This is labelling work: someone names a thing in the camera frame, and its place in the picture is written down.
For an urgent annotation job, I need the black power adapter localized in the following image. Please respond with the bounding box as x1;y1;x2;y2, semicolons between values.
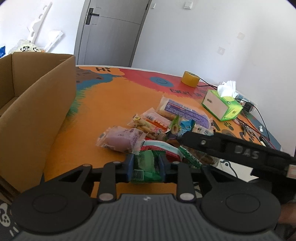
241;101;254;113

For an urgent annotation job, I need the yellow tape roll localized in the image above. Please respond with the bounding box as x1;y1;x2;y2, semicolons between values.
181;71;200;88

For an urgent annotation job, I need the grey door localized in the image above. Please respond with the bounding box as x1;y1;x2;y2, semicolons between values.
74;0;151;67

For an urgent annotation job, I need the white foam board tall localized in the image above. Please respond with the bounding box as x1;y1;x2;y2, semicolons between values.
27;1;52;44

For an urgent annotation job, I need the red white striped packet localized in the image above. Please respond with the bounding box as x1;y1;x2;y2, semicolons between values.
139;138;202;168

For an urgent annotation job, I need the black cable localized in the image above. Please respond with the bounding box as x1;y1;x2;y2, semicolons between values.
196;77;273;143

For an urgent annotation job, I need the key bunch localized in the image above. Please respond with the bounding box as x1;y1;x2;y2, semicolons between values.
236;118;256;137

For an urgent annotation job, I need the orange sausage snack packet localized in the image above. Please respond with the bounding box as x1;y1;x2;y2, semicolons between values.
140;108;171;132

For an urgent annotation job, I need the panda print seat ring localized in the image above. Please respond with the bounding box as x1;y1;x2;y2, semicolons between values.
18;44;42;53

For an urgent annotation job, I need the brown cardboard box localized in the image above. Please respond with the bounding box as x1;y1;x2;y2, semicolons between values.
1;52;76;202

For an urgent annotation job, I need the green tissue box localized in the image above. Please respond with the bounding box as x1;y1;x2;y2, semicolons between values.
202;80;243;121

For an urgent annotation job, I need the white foam board short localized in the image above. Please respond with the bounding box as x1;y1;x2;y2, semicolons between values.
44;30;64;52

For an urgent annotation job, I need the colourful cartoon table mat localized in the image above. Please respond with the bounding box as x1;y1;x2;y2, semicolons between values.
44;66;280;194

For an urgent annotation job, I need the purple label cracker pack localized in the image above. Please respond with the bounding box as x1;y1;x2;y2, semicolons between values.
156;96;214;134

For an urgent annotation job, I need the black door handle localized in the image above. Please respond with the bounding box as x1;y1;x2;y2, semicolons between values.
85;8;100;25

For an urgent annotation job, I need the peanut snack packet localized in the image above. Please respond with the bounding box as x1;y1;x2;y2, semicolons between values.
127;114;165;141

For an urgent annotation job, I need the avocado green snack packet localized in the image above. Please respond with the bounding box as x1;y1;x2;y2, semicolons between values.
169;115;180;135

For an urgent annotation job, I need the white light switch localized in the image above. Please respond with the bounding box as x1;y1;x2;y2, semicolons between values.
184;1;193;9

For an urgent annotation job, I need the round cracker clear pack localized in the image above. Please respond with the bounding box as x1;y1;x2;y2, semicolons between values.
185;147;220;168

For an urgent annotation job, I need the blue small snack packet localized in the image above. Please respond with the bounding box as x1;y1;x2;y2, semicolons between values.
178;120;195;136

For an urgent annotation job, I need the white power strip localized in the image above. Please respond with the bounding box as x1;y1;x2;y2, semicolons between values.
235;93;257;107

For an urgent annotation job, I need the pink cake snack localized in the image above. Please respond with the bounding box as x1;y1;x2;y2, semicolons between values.
96;126;146;154

